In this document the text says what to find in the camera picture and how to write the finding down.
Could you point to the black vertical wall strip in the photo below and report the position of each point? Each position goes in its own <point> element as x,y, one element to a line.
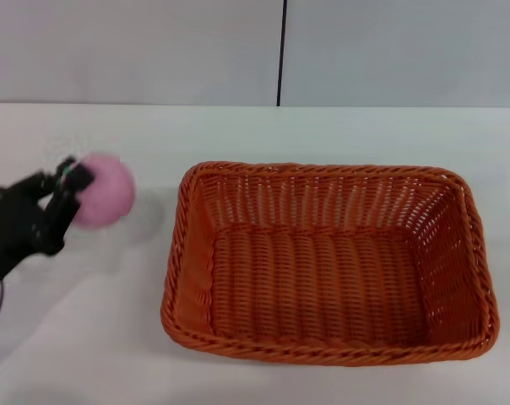
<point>281,50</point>

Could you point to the orange woven plastic basket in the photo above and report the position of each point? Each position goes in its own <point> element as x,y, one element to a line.
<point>322,270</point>

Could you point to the pink peach toy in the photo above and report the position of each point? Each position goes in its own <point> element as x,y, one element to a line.
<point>109,194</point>

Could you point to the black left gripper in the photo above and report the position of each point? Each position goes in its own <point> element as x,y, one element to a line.
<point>14,228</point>

